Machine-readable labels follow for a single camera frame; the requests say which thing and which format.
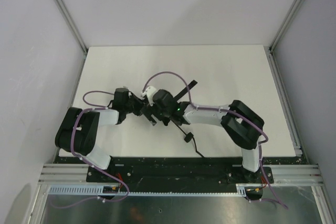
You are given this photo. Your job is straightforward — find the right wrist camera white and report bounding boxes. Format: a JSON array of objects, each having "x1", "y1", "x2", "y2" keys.
[{"x1": 141, "y1": 86, "x2": 158, "y2": 106}]

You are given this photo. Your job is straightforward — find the left aluminium frame post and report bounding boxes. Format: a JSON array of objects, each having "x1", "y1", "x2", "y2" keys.
[{"x1": 54, "y1": 0, "x2": 88, "y2": 56}]

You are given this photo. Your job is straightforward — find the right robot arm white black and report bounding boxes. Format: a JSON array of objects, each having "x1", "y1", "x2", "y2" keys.
[{"x1": 141, "y1": 87, "x2": 265, "y2": 173}]

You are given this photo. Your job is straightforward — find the left aluminium table rail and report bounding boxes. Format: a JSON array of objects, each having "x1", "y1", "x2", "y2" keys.
[{"x1": 55, "y1": 52, "x2": 87, "y2": 150}]

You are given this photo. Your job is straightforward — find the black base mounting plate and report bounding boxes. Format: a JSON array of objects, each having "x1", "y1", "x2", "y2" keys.
[{"x1": 54, "y1": 155, "x2": 310, "y2": 184}]

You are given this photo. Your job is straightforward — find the aluminium frame post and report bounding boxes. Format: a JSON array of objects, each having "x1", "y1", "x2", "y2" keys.
[
  {"x1": 269, "y1": 0, "x2": 305, "y2": 52},
  {"x1": 54, "y1": 0, "x2": 88, "y2": 56}
]

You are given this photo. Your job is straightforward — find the slotted grey cable duct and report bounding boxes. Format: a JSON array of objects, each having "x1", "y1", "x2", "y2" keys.
[{"x1": 48, "y1": 183, "x2": 263, "y2": 196}]

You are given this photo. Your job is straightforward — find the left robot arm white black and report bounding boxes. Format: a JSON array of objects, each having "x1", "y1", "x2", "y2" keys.
[{"x1": 55, "y1": 88, "x2": 144, "y2": 170}]

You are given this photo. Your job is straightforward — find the right aluminium frame post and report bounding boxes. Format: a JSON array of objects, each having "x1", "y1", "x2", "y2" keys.
[{"x1": 269, "y1": 0, "x2": 305, "y2": 52}]

